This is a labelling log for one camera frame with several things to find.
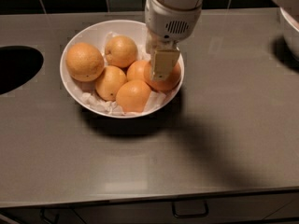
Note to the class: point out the white tissue paper lining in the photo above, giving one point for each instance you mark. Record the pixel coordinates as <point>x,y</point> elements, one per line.
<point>123,93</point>

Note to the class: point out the orange at bowl back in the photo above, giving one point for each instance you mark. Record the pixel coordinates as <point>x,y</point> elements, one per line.
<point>121,51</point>

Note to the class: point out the orange at bowl front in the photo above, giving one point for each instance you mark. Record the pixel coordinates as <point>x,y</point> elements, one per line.
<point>133,96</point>

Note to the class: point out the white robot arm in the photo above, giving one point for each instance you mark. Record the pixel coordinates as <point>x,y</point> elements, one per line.
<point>289,7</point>

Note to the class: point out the small orange in middle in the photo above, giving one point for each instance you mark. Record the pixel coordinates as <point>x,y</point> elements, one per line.
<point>136,70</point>

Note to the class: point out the white ceramic bowl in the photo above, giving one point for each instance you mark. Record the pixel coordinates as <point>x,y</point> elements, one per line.
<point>90,31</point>

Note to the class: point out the dark sink basin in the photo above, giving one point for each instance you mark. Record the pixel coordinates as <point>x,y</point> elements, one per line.
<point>18,64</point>

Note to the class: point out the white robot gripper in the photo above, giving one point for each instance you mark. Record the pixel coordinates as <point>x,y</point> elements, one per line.
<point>166,22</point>

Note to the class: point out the black drawer handle centre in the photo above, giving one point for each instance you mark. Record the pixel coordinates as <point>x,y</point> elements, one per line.
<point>189,209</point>

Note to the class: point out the large orange far left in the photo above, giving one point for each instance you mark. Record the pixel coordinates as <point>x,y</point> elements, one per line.
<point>84,62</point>

